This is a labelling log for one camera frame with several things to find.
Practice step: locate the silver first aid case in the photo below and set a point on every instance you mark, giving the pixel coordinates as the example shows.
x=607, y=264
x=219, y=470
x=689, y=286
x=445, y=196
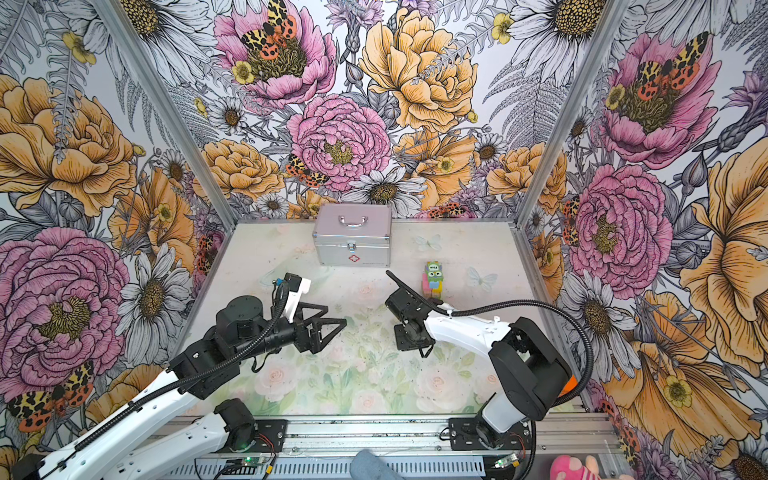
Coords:
x=353, y=235

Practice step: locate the aluminium front rail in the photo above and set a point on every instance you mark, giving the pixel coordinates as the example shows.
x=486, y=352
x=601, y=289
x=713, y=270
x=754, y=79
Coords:
x=322, y=447

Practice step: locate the pink wood block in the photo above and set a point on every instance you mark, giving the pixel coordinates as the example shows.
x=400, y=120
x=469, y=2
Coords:
x=426, y=289

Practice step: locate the pink plush toy right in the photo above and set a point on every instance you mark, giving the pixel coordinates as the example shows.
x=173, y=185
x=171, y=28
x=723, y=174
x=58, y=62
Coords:
x=567, y=467

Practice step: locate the grey blue cloth object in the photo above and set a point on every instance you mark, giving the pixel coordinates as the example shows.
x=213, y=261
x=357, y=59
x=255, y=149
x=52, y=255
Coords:
x=367, y=466

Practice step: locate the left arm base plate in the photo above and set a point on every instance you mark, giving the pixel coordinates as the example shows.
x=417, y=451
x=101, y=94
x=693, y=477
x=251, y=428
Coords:
x=263, y=436

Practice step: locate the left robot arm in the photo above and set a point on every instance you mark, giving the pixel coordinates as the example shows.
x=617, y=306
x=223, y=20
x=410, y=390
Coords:
x=241, y=332

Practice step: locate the owl sticker toy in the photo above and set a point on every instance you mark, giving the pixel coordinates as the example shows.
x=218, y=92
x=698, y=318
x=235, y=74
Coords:
x=434, y=273

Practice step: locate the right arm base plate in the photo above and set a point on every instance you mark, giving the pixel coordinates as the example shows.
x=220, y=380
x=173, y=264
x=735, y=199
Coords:
x=474, y=434

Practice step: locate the orange pill bottle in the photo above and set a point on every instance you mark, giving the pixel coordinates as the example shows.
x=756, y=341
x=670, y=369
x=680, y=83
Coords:
x=570, y=386

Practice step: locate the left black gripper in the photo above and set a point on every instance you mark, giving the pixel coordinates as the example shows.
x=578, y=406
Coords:
x=315, y=343

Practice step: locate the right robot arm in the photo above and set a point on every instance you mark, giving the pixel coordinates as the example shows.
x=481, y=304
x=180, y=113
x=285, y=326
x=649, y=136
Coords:
x=534, y=377

